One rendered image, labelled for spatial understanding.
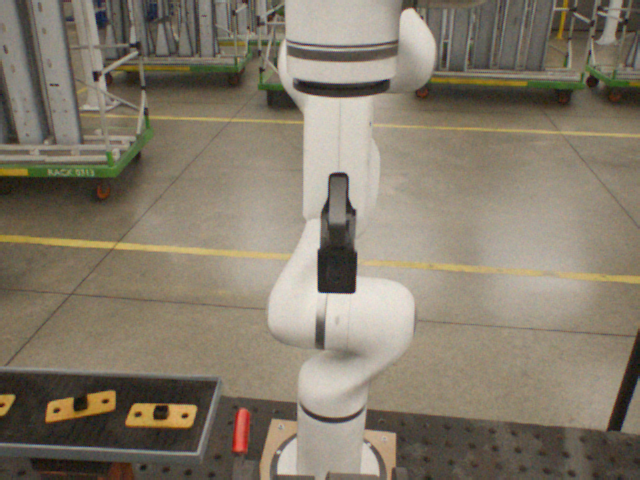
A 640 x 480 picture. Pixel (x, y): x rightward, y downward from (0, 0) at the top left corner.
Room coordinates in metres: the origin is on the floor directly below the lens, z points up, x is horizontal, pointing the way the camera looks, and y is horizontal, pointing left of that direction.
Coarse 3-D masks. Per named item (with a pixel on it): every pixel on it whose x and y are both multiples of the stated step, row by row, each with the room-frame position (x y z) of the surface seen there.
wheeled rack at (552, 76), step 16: (576, 0) 7.35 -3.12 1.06; (576, 16) 7.19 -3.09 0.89; (592, 16) 6.46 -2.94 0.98; (592, 32) 6.45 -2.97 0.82; (432, 80) 6.72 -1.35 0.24; (448, 80) 6.69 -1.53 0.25; (464, 80) 6.65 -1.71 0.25; (480, 80) 6.62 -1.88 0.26; (496, 80) 6.59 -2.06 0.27; (512, 80) 6.58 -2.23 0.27; (528, 80) 6.57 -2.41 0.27; (544, 80) 6.56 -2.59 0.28; (560, 80) 6.56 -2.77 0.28; (576, 80) 6.53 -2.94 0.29; (560, 96) 6.61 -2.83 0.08
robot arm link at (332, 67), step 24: (288, 48) 0.43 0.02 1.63; (312, 48) 0.41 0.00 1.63; (336, 48) 0.41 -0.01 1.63; (360, 48) 0.41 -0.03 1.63; (384, 48) 0.42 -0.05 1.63; (288, 72) 0.43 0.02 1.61; (312, 72) 0.41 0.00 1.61; (336, 72) 0.40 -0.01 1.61; (360, 72) 0.41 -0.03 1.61; (384, 72) 0.42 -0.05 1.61
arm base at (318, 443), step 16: (304, 416) 0.71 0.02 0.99; (304, 432) 0.71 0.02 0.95; (320, 432) 0.69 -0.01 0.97; (336, 432) 0.69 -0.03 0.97; (352, 432) 0.70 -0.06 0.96; (288, 448) 0.79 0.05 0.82; (304, 448) 0.71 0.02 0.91; (320, 448) 0.69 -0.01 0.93; (336, 448) 0.69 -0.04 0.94; (352, 448) 0.70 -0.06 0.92; (368, 448) 0.80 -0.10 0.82; (288, 464) 0.76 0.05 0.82; (304, 464) 0.71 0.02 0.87; (320, 464) 0.69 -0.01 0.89; (336, 464) 0.69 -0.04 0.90; (352, 464) 0.70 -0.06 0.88; (368, 464) 0.76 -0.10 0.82
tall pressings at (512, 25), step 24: (504, 0) 7.28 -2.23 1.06; (528, 0) 6.98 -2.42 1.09; (552, 0) 6.98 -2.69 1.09; (432, 24) 7.00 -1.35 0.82; (456, 24) 6.94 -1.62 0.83; (480, 24) 7.12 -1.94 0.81; (504, 24) 7.01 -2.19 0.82; (528, 24) 7.19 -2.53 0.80; (456, 48) 6.92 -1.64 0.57; (480, 48) 7.09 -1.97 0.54; (504, 48) 7.04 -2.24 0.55; (528, 48) 6.96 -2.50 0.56
